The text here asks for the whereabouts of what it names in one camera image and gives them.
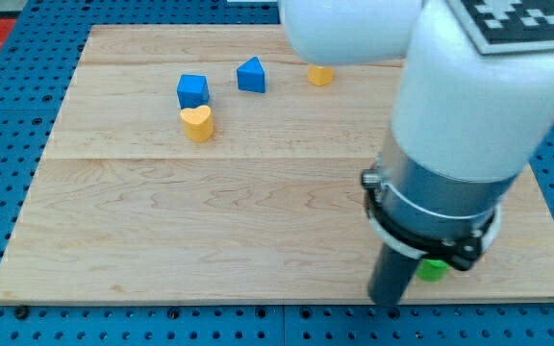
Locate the wooden board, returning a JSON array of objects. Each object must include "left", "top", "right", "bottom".
[{"left": 0, "top": 24, "right": 554, "bottom": 307}]

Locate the blue cube block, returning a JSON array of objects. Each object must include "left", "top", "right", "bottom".
[{"left": 176, "top": 74, "right": 210, "bottom": 109}]

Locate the green block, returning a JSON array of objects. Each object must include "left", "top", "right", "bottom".
[{"left": 415, "top": 259, "right": 450, "bottom": 282}]

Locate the black white fiducial marker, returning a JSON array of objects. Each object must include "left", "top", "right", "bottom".
[{"left": 447, "top": 0, "right": 554, "bottom": 55}]

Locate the yellow hexagon block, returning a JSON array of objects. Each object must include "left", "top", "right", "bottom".
[{"left": 307, "top": 64, "right": 335, "bottom": 87}]

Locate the blue triangular prism block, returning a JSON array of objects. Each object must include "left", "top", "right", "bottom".
[{"left": 237, "top": 57, "right": 266, "bottom": 93}]

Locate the yellow heart block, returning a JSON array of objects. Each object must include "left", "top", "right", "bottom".
[{"left": 180, "top": 105, "right": 214, "bottom": 142}]

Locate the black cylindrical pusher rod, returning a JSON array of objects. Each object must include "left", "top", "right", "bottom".
[{"left": 367, "top": 244, "right": 420, "bottom": 306}]

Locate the silver flange with black clamp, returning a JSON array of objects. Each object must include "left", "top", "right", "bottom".
[{"left": 361, "top": 134, "right": 516, "bottom": 271}]

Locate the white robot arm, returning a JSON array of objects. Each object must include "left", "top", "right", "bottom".
[{"left": 278, "top": 0, "right": 554, "bottom": 306}]

